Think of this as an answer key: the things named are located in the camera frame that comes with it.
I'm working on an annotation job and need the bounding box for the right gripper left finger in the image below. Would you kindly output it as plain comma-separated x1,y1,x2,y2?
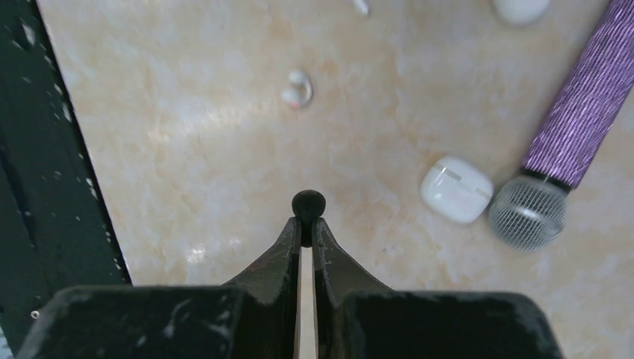
17,218,301,358

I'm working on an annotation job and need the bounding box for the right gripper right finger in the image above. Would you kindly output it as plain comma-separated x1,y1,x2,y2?
311,218,564,358

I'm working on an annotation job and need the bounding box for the white square earbud case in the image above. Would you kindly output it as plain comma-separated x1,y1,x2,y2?
419,156,494,224

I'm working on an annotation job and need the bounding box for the white earbud near black case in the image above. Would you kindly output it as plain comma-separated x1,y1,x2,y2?
351,0,370,16

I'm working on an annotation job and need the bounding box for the white oval earbud case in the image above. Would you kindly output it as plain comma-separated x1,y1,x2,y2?
491,0,550,26

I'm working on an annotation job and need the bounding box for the purple glitter microphone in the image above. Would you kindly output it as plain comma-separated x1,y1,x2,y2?
488,1,633,251

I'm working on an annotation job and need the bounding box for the white earbud centre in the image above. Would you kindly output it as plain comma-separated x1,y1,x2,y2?
280,70,313,109

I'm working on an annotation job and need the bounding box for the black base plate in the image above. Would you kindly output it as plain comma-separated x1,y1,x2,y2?
1,1,131,354

